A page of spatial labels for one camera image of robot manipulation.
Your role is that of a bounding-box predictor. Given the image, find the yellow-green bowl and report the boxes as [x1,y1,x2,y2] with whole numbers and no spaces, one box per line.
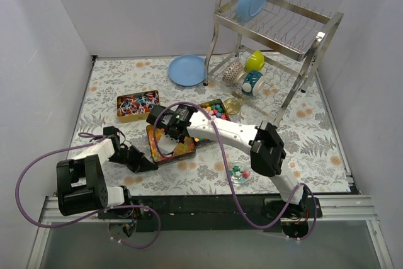
[245,50,265,72]

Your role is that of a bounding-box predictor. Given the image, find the metal scoop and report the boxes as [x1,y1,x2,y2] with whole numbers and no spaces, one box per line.
[157,135,183,157]

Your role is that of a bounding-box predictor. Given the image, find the patterned ceramic cup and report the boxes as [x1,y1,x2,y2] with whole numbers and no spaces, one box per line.
[222,59,244,84]

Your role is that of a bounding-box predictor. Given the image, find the teal white mug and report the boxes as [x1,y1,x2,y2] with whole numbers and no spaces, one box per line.
[241,70,264,96]

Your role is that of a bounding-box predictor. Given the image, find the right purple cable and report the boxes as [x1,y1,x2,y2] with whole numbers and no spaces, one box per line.
[152,101,317,241]

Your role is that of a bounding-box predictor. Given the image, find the gold round tin lid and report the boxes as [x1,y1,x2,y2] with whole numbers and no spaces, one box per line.
[223,98,241,115]

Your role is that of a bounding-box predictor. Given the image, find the steel dish rack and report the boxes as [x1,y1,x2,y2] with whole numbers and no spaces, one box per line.
[204,0,344,125]

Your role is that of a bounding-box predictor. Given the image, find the tin of gummy candies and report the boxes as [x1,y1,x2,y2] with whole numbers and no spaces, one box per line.
[146,125,196,166]

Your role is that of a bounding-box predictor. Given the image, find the blue plate on table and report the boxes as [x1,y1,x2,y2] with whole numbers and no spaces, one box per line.
[167,55,205,87]

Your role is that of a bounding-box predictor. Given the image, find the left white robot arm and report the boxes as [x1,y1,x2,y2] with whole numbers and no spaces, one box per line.
[56,126,158,219]

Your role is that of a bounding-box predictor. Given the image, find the clear glass bowl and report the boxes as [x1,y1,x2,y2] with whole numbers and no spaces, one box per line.
[229,160,251,186]

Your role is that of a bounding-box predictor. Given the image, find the tin of wrapped candies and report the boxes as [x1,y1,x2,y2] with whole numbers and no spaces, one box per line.
[116,90,160,123]

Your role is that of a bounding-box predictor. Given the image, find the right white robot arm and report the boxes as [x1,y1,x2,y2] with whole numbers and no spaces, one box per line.
[146,102,309,217]

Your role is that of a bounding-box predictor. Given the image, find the tin of star candies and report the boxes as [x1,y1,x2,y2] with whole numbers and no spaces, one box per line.
[193,98,232,149]

